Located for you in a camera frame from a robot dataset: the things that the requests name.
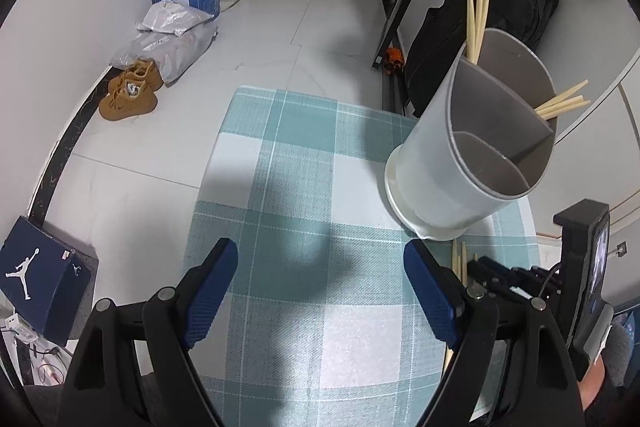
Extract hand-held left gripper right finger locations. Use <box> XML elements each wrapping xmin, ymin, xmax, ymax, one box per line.
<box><xmin>403</xmin><ymin>238</ymin><xmax>586</xmax><ymax>427</ymax></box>

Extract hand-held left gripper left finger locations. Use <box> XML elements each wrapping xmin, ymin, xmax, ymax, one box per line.
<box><xmin>55</xmin><ymin>237</ymin><xmax>240</xmax><ymax>427</ymax></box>

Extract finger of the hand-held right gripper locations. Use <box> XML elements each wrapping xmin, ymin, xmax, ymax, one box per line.
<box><xmin>469</xmin><ymin>256</ymin><xmax>518</xmax><ymax>301</ymax></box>

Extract grey divided utensil holder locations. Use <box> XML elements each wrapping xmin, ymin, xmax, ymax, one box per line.
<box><xmin>385</xmin><ymin>28</ymin><xmax>558</xmax><ymax>242</ymax></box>

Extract person's right forearm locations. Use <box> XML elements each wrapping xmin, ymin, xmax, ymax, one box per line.
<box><xmin>577</xmin><ymin>359</ymin><xmax>636</xmax><ymax>427</ymax></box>

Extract teal plaid tablecloth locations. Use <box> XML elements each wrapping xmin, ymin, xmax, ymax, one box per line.
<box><xmin>182</xmin><ymin>86</ymin><xmax>541</xmax><ymax>427</ymax></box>

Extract navy shoe box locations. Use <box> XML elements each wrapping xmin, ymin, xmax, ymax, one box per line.
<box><xmin>0</xmin><ymin>215</ymin><xmax>100</xmax><ymax>345</ymax></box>

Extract white power strip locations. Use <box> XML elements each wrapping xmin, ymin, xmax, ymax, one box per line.
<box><xmin>0</xmin><ymin>312</ymin><xmax>38</xmax><ymax>343</ymax></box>

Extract brown suede shoe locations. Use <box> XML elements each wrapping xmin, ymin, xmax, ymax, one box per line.
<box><xmin>107</xmin><ymin>59</ymin><xmax>165</xmax><ymax>94</ymax></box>
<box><xmin>98</xmin><ymin>79</ymin><xmax>159</xmax><ymax>122</ymax></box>

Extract orange object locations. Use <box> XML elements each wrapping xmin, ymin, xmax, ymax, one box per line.
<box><xmin>382</xmin><ymin>48</ymin><xmax>405</xmax><ymax>75</ymax></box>

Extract grey plastic mailer bag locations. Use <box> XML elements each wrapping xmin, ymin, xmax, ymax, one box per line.
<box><xmin>109</xmin><ymin>24</ymin><xmax>220</xmax><ymax>88</ymax></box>

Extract black backpack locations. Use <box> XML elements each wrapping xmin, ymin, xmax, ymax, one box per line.
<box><xmin>404</xmin><ymin>0</ymin><xmax>560</xmax><ymax>118</ymax></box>

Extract white plastic mailer bag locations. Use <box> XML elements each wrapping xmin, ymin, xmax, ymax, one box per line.
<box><xmin>136</xmin><ymin>0</ymin><xmax>216</xmax><ymax>35</ymax></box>

